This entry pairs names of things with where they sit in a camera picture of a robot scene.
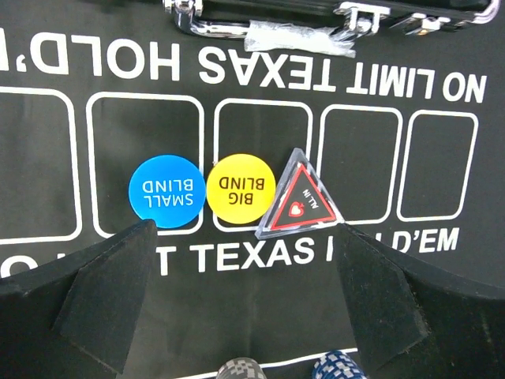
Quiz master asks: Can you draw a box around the grey poker chip stack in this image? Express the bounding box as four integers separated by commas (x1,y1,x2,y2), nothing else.
215,357,267,379

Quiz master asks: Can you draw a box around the aluminium poker chip case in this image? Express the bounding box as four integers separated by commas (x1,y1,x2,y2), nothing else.
163,0,501,58

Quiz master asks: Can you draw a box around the blue poker chip stack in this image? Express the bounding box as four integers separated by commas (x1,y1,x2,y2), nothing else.
312,351,367,379

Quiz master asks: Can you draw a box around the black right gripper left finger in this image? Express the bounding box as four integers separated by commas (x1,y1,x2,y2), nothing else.
53,220,157,373

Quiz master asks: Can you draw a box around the yellow big blind button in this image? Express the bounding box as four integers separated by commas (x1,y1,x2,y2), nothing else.
207,153,276,225

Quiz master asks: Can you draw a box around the blue small blind button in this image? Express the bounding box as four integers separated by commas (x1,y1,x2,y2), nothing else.
128,155,206,229

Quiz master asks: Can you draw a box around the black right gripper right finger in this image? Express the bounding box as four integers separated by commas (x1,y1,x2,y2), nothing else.
337,224,428,372

